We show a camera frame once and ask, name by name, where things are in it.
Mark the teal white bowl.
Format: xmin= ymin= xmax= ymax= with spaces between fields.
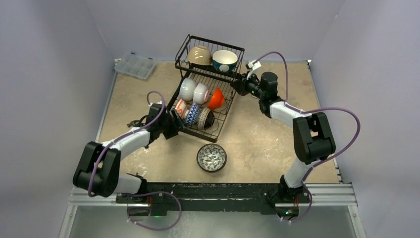
xmin=212 ymin=50 xmax=238 ymax=72

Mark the red floral bowl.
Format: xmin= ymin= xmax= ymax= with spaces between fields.
xmin=175 ymin=99 xmax=189 ymax=119

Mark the cream beige bowl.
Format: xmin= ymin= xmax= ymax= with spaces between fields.
xmin=187 ymin=46 xmax=211 ymax=65

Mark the aluminium frame rail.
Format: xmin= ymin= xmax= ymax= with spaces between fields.
xmin=58 ymin=183 xmax=366 ymax=238

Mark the white ribbed bowl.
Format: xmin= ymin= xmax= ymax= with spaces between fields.
xmin=179 ymin=77 xmax=197 ymax=102

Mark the small hammer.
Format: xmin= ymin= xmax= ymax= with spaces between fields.
xmin=127 ymin=120 xmax=140 ymax=127

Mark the red patterned black bowl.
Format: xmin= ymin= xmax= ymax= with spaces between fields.
xmin=185 ymin=103 xmax=200 ymax=126

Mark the brown beige bowl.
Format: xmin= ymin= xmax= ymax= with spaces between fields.
xmin=197 ymin=108 xmax=215 ymax=130

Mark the black wire dish rack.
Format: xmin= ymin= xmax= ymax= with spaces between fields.
xmin=165 ymin=34 xmax=246 ymax=143

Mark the orange white bowl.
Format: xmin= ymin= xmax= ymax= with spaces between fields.
xmin=208 ymin=88 xmax=224 ymax=110

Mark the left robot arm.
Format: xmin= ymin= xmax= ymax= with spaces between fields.
xmin=72 ymin=104 xmax=186 ymax=203

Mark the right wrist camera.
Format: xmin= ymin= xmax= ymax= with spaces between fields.
xmin=246 ymin=59 xmax=262 ymax=79

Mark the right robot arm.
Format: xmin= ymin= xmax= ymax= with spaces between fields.
xmin=230 ymin=72 xmax=336 ymax=202

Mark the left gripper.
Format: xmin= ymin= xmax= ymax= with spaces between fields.
xmin=158 ymin=108 xmax=188 ymax=139

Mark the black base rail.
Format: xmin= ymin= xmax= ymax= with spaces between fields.
xmin=116 ymin=182 xmax=310 ymax=216

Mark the grey floral black bowl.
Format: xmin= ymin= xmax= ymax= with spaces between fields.
xmin=196 ymin=143 xmax=228 ymax=173

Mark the clear plastic organizer box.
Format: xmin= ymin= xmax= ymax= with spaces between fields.
xmin=114 ymin=52 xmax=156 ymax=81

